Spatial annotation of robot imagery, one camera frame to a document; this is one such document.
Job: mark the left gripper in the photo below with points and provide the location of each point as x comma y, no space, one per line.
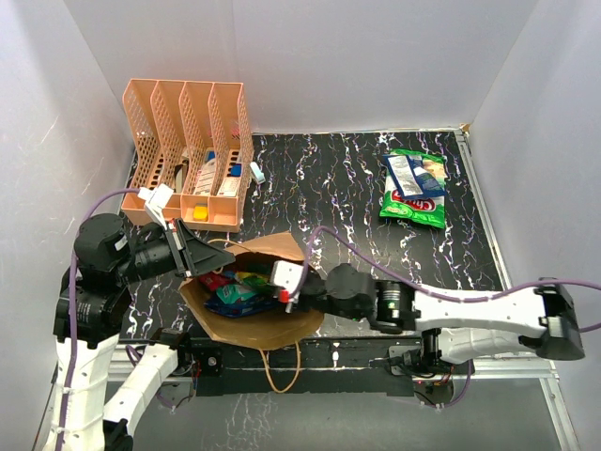
194,256

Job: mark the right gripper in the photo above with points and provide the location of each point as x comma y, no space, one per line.
300,301

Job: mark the brown paper bag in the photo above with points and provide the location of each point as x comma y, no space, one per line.
264,332

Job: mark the green Chuba chips bag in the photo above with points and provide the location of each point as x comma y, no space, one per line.
428,212

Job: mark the blue snack packet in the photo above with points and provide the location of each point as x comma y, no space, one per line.
412,176

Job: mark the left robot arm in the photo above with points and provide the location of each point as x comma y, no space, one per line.
95,296

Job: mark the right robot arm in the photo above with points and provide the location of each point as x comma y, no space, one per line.
454,326

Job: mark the snack packets inside bag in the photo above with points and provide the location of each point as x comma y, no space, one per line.
238,294

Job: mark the yellow sticky note block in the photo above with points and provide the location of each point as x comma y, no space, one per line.
200,212

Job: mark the white label cards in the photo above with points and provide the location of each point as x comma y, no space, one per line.
224,181

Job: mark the small white blue stapler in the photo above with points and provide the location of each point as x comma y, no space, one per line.
256,173

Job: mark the orange plastic file organizer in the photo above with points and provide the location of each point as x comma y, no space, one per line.
174,124

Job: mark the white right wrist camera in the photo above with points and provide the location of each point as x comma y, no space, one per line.
285,277

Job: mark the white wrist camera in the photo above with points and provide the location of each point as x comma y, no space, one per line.
285,277
155,201

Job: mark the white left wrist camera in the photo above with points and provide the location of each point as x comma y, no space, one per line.
155,201

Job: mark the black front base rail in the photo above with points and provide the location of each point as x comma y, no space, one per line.
319,365

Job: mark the aluminium table frame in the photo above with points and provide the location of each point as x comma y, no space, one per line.
455,326

